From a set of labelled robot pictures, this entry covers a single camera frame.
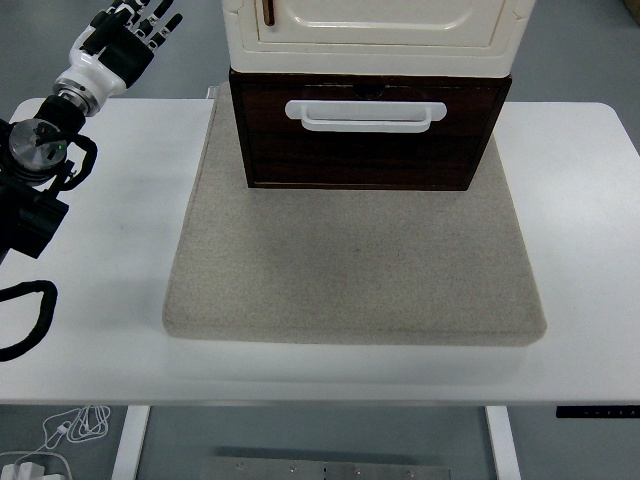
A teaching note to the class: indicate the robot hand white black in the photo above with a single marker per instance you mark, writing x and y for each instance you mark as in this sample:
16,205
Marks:
95,70

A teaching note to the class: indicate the dark wood drawer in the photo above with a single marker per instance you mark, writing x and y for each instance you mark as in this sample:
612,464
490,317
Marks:
360,160

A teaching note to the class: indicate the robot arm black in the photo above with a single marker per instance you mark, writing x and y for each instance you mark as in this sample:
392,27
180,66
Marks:
30,215

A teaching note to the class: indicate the cream plastic cabinet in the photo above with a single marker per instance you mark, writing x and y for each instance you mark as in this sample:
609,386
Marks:
375,60

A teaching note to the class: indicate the beige fabric mat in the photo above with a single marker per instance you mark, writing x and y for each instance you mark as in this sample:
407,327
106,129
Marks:
350,260

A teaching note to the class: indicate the white table leg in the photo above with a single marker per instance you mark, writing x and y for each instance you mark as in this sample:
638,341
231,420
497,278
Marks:
502,440
130,440

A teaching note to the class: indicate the white power adapter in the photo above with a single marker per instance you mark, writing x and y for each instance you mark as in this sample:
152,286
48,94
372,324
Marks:
30,470

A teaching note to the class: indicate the grey metal plate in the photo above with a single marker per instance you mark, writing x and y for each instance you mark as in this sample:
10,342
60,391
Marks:
325,470

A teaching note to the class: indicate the brown cardboard box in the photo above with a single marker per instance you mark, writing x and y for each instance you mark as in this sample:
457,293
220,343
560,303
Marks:
632,9

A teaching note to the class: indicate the black table control panel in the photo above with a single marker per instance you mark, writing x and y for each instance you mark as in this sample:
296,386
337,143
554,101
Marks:
595,412

